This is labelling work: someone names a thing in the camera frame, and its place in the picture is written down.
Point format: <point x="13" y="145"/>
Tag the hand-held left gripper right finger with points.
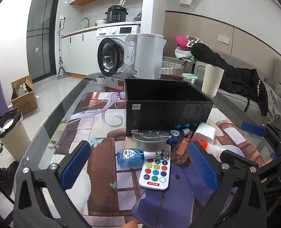
<point x="203" y="166"/>

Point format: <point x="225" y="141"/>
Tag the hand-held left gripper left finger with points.
<point x="75" y="163"/>

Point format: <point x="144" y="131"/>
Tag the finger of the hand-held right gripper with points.
<point x="237" y="159"/>
<point x="253" y="128"/>

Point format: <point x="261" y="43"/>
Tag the white glue bottle orange cap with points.
<point x="214" y="149"/>

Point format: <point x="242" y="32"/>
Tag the blue bottle with white cap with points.
<point x="177" y="135"/>
<point x="129" y="158"/>

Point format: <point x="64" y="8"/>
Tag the white remote with coloured buttons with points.
<point x="156" y="171"/>

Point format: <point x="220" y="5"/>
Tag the round silver metal tin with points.
<point x="150" y="141"/>

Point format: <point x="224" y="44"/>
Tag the black cardboard box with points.
<point x="164" y="114"/>

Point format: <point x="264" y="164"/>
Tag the person's left hand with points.
<point x="129" y="225"/>

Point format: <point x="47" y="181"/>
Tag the white round dish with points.
<point x="235" y="150"/>

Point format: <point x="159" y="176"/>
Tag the grey sofa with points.
<point x="240" y="102"/>

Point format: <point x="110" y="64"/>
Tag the grey cloth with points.
<point x="274" y="104"/>

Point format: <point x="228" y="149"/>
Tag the printed table mat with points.
<point x="107" y="171"/>

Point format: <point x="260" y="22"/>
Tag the cream cup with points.
<point x="211" y="80"/>

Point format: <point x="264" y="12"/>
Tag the black jacket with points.
<point x="226" y="68"/>

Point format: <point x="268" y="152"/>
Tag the beige trash bin black bag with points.
<point x="14" y="137"/>

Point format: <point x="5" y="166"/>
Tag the black shoes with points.
<point x="2" y="178"/>

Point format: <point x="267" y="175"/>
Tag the brown cardboard box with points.
<point x="25" y="99"/>

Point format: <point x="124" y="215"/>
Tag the green and white sponge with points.
<point x="189" y="76"/>

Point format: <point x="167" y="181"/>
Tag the mop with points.
<point x="61" y="71"/>

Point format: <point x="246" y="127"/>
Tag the wicker basket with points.
<point x="172" y="67"/>

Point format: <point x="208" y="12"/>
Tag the white kitchen counter cabinet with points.
<point x="78" y="49"/>

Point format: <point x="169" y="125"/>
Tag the white washing machine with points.
<point x="112" y="52"/>

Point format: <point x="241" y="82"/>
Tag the white electric kettle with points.
<point x="148" y="57"/>

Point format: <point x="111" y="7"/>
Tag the dark glass door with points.
<point x="43" y="33"/>

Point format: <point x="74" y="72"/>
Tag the kitchen faucet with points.
<point x="86" y="21"/>

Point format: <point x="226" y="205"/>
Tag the white bowl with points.
<point x="100" y="23"/>

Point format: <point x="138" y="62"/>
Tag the black pressure cooker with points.
<point x="116" y="14"/>

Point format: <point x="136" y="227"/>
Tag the clothes iron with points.
<point x="137" y="17"/>

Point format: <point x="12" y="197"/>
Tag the beige wall switch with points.
<point x="223" y="39"/>

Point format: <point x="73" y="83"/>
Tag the white wall socket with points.
<point x="62" y="18"/>

